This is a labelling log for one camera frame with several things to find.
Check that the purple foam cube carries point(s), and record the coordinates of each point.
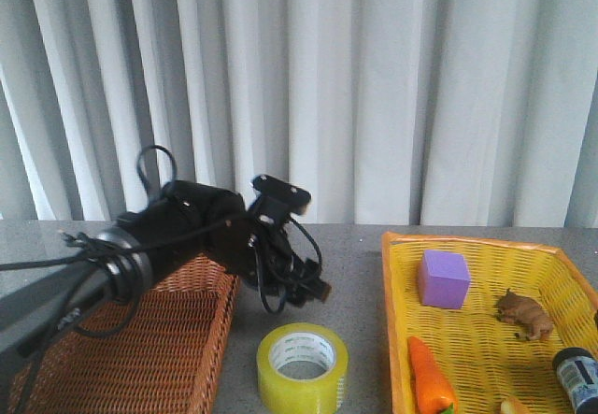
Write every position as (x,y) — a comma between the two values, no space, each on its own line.
(443,279)

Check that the white pleated curtain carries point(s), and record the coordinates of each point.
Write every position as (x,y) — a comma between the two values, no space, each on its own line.
(408,112)

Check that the brown wicker basket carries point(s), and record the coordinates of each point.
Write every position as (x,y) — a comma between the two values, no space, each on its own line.
(166,360)

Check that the yellow tape roll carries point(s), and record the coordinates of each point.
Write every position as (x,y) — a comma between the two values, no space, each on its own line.
(296,343)

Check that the yellow plastic basket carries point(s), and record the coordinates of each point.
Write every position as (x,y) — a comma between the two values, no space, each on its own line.
(484,359)

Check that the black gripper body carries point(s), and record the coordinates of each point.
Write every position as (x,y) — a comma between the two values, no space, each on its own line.
(196,218)

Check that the toy croissant bread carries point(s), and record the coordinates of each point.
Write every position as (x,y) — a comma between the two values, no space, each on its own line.
(512,405)

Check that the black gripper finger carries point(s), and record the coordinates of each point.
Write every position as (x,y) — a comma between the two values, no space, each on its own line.
(304,283)

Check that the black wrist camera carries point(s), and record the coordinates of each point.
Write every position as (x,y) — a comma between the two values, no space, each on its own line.
(277,200)

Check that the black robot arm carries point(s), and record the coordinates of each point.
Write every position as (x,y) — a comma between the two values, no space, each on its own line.
(142,249)

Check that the small labelled bottle dark cap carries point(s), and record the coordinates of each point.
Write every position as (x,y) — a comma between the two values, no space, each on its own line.
(576,370)

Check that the orange toy carrot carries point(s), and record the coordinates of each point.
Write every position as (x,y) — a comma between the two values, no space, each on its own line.
(433,391)

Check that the brown toy animal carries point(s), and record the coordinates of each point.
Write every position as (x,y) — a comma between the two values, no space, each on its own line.
(516,309)

